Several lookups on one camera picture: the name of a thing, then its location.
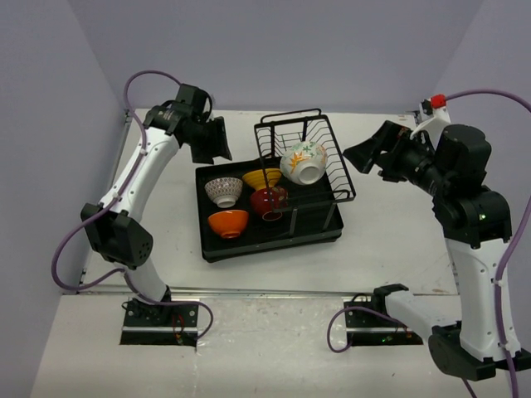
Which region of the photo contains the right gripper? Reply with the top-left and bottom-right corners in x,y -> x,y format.
344,119 -> 453,197

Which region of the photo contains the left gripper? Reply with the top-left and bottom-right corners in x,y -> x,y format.
185,116 -> 231,165

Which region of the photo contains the brown patterned white bowl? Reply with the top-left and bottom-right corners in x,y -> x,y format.
204,177 -> 243,209

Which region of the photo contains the orange bowl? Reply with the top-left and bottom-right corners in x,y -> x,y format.
207,210 -> 249,239

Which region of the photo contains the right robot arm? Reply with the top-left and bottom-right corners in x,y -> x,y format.
343,121 -> 530,381

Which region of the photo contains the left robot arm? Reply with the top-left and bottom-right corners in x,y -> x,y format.
81,84 -> 232,326

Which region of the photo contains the yellow bowl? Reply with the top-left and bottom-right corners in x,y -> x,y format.
242,168 -> 282,191

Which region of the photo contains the white floral bowl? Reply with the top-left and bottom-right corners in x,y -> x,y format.
280,141 -> 328,186

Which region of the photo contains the black drip tray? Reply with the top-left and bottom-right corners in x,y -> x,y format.
195,159 -> 343,263

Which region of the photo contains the red bowl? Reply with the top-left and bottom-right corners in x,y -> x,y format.
250,187 -> 288,221

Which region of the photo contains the black wire dish rack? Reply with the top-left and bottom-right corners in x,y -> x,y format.
254,109 -> 356,240

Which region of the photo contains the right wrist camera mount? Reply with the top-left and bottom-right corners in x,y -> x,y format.
410,94 -> 451,143

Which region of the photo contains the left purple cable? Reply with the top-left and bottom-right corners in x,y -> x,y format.
51,70 -> 215,337

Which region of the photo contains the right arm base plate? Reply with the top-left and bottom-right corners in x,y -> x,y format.
326,293 -> 424,353

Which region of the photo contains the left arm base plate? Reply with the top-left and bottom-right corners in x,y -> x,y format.
119,298 -> 198,347

